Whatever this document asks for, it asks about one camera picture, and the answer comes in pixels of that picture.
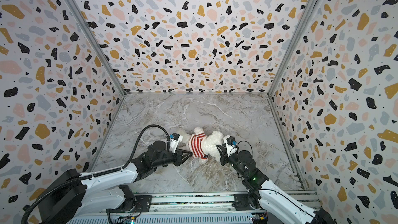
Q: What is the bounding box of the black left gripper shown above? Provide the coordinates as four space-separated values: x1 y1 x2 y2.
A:
154 147 194 169

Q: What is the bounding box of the red white striped sweater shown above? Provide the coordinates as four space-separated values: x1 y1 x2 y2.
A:
188 132 209 160

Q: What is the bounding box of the white plush teddy bear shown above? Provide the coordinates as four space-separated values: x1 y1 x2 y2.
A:
176 127 224 164

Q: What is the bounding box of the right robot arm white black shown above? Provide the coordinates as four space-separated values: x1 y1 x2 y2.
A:
216 144 334 224

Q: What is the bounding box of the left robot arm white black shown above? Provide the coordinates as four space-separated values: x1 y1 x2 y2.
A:
38 141 192 224

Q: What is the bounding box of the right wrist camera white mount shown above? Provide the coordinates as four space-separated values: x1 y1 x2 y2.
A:
223 135 238 157

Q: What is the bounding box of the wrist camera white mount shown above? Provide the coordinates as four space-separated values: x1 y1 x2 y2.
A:
167 133 183 153
223 135 238 157

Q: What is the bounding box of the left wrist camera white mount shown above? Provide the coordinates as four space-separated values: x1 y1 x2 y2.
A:
167 133 183 153

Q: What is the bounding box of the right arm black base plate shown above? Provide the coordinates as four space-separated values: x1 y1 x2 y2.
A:
232 191 278 213

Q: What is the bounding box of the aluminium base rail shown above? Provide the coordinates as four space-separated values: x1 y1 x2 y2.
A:
57 191 325 224

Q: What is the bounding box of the black corrugated cable hose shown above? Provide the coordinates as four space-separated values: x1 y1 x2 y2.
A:
20 124 171 224

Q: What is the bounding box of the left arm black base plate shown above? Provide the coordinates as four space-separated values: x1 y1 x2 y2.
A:
109 195 152 213

